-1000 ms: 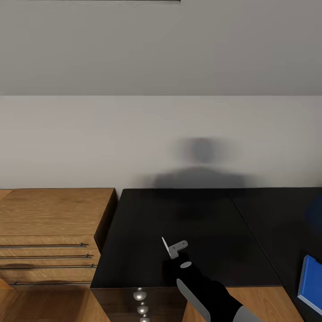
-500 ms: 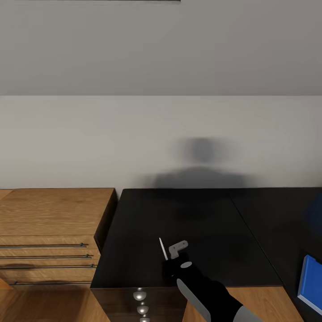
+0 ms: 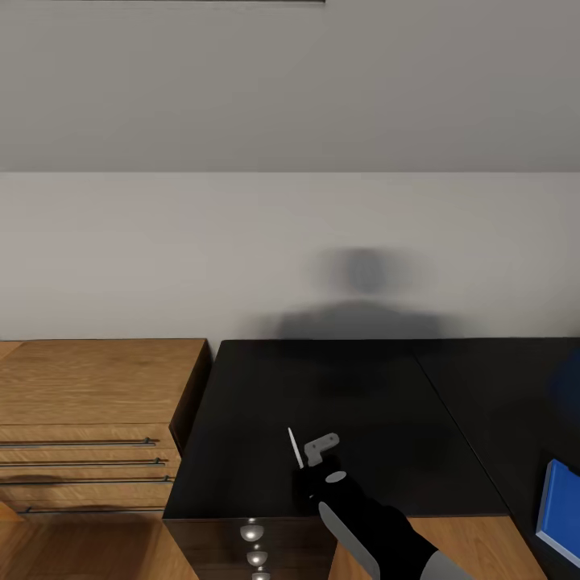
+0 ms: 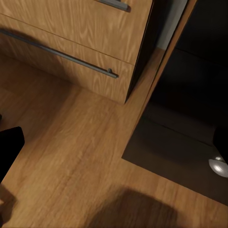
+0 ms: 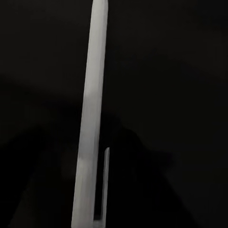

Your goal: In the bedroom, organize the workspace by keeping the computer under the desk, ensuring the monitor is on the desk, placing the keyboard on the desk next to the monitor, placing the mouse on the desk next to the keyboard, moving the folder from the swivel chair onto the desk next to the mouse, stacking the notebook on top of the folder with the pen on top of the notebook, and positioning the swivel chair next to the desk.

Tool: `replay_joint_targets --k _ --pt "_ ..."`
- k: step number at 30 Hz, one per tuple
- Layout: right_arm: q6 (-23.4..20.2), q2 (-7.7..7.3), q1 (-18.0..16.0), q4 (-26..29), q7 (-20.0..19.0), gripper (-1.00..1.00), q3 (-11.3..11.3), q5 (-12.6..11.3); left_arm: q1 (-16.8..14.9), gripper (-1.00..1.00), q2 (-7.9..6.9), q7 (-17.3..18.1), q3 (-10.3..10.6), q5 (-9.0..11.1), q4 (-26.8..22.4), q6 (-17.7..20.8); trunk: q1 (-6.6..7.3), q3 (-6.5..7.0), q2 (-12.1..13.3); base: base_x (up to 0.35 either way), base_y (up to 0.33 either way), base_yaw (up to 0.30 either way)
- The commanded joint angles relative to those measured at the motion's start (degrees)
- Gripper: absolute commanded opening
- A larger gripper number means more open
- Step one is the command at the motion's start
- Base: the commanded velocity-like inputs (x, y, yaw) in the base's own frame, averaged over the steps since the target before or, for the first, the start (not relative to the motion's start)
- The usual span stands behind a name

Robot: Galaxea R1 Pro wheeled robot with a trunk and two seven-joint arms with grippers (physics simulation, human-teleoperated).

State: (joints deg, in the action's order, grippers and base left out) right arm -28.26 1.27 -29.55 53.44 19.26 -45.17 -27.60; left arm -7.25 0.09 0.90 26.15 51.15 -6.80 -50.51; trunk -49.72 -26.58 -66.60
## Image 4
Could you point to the cabinet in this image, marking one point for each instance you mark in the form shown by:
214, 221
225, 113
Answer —
188, 99
100, 45

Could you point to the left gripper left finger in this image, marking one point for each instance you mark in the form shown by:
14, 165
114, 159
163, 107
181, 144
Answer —
11, 142

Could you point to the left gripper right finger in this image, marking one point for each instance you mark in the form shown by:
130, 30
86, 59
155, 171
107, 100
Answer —
220, 141

